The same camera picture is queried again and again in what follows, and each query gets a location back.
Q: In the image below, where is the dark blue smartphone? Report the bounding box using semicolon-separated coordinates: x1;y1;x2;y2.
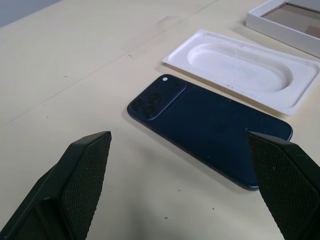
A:
126;73;294;192

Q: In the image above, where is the orange and white box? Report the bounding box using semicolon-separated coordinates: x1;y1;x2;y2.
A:
245;0;320;60

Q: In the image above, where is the white moulded tray insert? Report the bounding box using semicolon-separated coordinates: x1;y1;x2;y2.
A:
161;29;320;117

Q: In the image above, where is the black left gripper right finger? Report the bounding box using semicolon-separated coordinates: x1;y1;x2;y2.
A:
245;131;320;240

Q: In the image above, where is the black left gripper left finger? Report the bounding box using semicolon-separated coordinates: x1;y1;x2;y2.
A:
0;130;112;240

